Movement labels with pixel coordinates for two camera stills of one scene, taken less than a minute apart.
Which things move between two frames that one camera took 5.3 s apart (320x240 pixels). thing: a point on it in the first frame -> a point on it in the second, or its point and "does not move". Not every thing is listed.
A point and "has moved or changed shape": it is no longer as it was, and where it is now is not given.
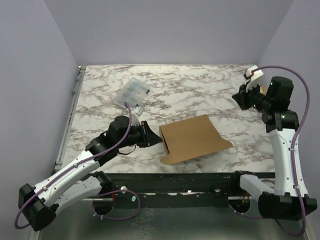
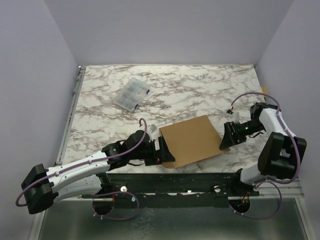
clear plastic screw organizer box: x=134 y=92 does not move
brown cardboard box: x=193 y=136 has moved or changed shape
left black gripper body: x=134 y=137 -> x=149 y=153
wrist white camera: x=254 y=77 -> x=233 y=116
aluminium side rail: x=70 y=118 does not move
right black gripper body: x=242 y=98 -> x=233 y=132
